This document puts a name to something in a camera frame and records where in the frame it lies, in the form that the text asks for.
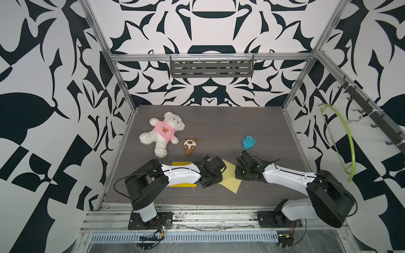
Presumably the light yellow square paper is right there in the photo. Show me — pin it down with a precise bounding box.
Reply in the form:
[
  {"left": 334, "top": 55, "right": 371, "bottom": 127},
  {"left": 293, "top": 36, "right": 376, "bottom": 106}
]
[{"left": 219, "top": 160, "right": 242, "bottom": 194}]

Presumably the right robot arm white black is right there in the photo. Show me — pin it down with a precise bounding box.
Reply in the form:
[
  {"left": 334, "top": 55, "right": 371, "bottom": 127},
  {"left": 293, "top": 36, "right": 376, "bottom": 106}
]
[{"left": 235, "top": 151, "right": 358, "bottom": 228}]

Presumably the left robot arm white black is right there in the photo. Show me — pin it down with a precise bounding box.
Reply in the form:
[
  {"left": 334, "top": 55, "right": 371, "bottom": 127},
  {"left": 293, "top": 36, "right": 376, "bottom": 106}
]
[{"left": 113, "top": 156, "right": 227, "bottom": 232}]

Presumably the dark yellow square paper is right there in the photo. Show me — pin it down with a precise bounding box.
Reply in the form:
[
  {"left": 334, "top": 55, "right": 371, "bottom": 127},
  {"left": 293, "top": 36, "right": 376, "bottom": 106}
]
[{"left": 168, "top": 162, "right": 198, "bottom": 188}]

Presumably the turquoise yarn ball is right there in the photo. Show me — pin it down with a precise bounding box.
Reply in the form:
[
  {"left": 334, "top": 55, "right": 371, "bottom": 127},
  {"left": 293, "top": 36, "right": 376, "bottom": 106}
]
[{"left": 242, "top": 136, "right": 256, "bottom": 150}]

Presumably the small brown white plush toy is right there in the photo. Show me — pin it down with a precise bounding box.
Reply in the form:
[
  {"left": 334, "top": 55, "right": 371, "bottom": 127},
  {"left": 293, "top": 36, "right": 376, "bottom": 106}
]
[{"left": 183, "top": 139, "right": 198, "bottom": 156}]

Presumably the white teddy bear pink shirt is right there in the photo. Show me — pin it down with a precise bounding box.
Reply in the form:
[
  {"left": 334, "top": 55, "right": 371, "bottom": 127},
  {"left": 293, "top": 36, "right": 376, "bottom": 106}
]
[{"left": 139, "top": 112, "right": 185, "bottom": 158}]

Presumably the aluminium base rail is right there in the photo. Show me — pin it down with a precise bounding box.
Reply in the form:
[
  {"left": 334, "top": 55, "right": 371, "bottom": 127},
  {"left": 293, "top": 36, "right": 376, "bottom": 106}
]
[{"left": 78, "top": 205, "right": 349, "bottom": 233}]

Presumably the white perforated cable duct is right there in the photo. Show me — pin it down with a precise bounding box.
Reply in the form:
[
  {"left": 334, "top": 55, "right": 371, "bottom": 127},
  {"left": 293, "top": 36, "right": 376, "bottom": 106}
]
[{"left": 90, "top": 231, "right": 278, "bottom": 244}]

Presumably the grey slotted wall shelf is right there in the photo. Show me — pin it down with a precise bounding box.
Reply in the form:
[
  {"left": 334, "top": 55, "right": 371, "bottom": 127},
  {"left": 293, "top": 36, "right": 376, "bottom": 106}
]
[{"left": 169, "top": 54, "right": 254, "bottom": 78}]

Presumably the black wall hook rail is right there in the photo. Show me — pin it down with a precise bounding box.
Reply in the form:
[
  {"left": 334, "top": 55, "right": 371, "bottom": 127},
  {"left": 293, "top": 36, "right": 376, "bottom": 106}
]
[{"left": 340, "top": 76, "right": 405, "bottom": 153}]

